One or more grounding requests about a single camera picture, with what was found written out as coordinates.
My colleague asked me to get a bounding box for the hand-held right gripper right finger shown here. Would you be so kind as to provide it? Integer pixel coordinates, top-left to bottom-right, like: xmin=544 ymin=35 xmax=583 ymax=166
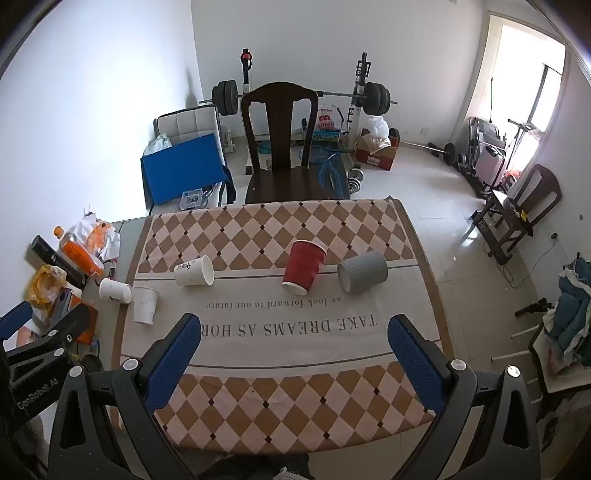
xmin=387 ymin=314 xmax=542 ymax=480

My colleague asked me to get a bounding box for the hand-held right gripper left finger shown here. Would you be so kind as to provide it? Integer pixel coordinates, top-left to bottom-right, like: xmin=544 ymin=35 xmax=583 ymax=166
xmin=47 ymin=313 xmax=202 ymax=480

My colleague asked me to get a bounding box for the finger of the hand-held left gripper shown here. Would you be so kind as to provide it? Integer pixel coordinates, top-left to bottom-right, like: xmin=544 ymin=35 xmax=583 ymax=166
xmin=6 ymin=304 xmax=92 ymax=394
xmin=0 ymin=301 xmax=34 ymax=343

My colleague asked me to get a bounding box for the white paper cup black print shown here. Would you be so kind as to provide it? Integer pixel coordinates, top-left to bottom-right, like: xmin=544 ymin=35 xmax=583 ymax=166
xmin=174 ymin=255 xmax=215 ymax=287

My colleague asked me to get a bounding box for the grey ribbed cup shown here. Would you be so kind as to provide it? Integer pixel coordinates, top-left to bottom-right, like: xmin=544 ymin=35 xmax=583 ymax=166
xmin=337 ymin=251 xmax=387 ymax=295

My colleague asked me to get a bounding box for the red ribbed paper cup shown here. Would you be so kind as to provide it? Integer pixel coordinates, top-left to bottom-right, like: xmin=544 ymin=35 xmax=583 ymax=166
xmin=281 ymin=240 xmax=327 ymax=296

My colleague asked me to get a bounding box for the yellow plastic bag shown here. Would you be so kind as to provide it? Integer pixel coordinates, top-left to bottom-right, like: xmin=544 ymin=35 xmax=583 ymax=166
xmin=24 ymin=265 xmax=68 ymax=308

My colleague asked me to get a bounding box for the long black box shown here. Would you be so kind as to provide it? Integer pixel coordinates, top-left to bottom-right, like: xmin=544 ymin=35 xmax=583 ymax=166
xmin=30 ymin=235 xmax=86 ymax=289

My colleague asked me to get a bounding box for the orange drink bottle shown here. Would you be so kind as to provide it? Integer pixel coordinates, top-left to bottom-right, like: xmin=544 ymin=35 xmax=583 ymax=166
xmin=53 ymin=225 xmax=105 ymax=278

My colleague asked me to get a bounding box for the crumpled white plastic bag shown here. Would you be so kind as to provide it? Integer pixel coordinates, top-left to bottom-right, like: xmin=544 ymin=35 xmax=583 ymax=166
xmin=69 ymin=212 xmax=122 ymax=264

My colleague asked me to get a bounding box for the checkered brown tablecloth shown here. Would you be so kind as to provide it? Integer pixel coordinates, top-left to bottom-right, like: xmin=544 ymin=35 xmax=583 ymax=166
xmin=121 ymin=198 xmax=455 ymax=450

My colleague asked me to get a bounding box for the black tool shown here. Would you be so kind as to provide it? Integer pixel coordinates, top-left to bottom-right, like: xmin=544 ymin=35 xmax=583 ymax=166
xmin=515 ymin=299 xmax=555 ymax=318

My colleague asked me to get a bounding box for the white stool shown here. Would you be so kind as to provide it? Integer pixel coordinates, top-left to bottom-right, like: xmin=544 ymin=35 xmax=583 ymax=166
xmin=492 ymin=323 xmax=591 ymax=407

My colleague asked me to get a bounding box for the pile of clothes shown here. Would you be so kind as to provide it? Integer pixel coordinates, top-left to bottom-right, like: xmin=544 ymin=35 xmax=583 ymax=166
xmin=542 ymin=258 xmax=591 ymax=352

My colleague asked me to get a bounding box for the blue board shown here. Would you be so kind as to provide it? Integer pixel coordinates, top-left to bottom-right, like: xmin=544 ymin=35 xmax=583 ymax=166
xmin=141 ymin=134 xmax=227 ymax=206

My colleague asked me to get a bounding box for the black weight bench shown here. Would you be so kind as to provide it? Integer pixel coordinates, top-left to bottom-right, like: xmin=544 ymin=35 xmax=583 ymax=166
xmin=316 ymin=154 xmax=352 ymax=200

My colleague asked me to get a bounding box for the dark wooden chair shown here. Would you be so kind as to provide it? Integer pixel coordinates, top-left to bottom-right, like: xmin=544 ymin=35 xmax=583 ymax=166
xmin=471 ymin=164 xmax=563 ymax=265
xmin=240 ymin=82 xmax=352 ymax=205

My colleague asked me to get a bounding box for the cardboard box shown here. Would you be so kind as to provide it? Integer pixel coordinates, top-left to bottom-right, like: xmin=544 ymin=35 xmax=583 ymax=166
xmin=355 ymin=129 xmax=402 ymax=171

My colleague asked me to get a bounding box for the small barbell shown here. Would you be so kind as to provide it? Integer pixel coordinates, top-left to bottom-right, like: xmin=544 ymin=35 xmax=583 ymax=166
xmin=399 ymin=141 xmax=458 ymax=164

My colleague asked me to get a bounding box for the folded exercise machine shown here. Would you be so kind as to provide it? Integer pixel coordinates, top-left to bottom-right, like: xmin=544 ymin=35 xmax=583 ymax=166
xmin=457 ymin=115 xmax=513 ymax=195

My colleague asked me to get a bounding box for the blue badminton racket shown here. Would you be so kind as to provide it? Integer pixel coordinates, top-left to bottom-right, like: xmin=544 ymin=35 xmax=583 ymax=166
xmin=298 ymin=143 xmax=345 ymax=169

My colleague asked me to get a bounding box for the white padded chair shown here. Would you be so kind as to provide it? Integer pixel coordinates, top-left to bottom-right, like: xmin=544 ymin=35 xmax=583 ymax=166
xmin=154 ymin=105 xmax=227 ymax=153

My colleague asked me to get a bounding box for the red and white bag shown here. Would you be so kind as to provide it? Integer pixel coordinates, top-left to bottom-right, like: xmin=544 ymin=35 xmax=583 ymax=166
xmin=316 ymin=105 xmax=345 ymax=134

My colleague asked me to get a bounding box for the barbell with black plates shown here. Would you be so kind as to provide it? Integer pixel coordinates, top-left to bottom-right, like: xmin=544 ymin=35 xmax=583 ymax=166
xmin=199 ymin=80 xmax=399 ymax=116

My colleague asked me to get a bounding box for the white barbell rack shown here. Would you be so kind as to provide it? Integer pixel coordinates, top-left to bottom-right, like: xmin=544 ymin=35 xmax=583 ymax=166
xmin=238 ymin=47 xmax=370 ymax=153

